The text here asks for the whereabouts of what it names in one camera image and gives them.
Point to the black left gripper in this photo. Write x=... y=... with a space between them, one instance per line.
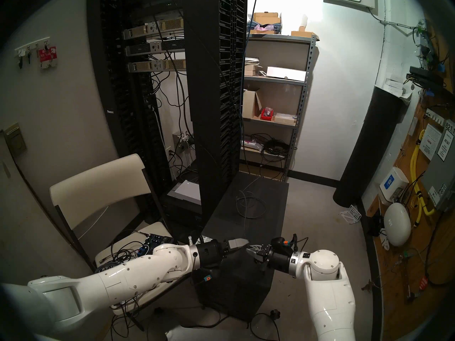
x=211 y=253

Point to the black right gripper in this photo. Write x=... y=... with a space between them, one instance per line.
x=280 y=260

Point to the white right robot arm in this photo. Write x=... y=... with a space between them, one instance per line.
x=327 y=297

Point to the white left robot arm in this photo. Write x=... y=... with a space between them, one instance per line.
x=124 y=280

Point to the black workstation tower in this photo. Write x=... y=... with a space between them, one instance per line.
x=245 y=283

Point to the black UPS with white lid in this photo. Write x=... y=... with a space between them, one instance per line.
x=186 y=191

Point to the black blue audio mixer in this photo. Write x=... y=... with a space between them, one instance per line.
x=158 y=240

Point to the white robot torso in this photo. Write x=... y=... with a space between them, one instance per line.
x=192 y=335

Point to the white pink printed bag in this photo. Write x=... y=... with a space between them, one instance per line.
x=252 y=144

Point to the white power strip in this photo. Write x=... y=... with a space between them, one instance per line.
x=385 y=241

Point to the small red parts bin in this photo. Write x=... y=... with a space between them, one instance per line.
x=267 y=114

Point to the flat tan box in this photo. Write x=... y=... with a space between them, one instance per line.
x=284 y=119

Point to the open cardboard box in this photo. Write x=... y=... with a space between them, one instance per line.
x=250 y=106

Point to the white oval router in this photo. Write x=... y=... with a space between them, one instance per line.
x=397 y=225

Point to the beige folding chair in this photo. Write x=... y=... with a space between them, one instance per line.
x=99 y=187

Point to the white box with blue label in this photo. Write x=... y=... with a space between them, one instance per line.
x=392 y=184

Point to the black server rack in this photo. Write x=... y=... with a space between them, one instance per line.
x=213 y=95

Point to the tall black cylinder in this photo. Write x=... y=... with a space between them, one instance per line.
x=373 y=141

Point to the grey metal shelf unit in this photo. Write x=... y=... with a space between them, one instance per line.
x=302 y=95

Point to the flat white box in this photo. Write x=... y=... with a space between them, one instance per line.
x=286 y=74

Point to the gold mesh rack server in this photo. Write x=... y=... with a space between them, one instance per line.
x=174 y=64
x=170 y=25

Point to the grey utility box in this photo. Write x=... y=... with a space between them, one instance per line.
x=437 y=173

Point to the white printed paper label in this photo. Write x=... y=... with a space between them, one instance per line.
x=429 y=141

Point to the dark mesh Dell server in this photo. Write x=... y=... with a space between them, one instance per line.
x=174 y=45

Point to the small white boxes stack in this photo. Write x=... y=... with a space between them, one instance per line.
x=398 y=86

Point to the pink plastic bag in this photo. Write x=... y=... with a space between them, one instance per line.
x=265 y=28

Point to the small low cardboard box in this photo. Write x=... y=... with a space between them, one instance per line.
x=304 y=34

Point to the white patch panel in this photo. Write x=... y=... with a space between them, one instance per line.
x=435 y=116

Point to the brown cardboard box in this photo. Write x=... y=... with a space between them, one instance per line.
x=266 y=19

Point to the black network device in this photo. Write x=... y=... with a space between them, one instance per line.
x=426 y=76

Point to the red white key tag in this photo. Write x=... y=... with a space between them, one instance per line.
x=48 y=58

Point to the wall outlet with plugs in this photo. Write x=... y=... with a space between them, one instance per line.
x=183 y=141

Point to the beige wall control plate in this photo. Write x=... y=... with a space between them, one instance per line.
x=15 y=140

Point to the grey wall conduit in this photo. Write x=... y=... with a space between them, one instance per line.
x=391 y=23

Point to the white key hook rail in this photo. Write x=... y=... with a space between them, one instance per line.
x=32 y=47

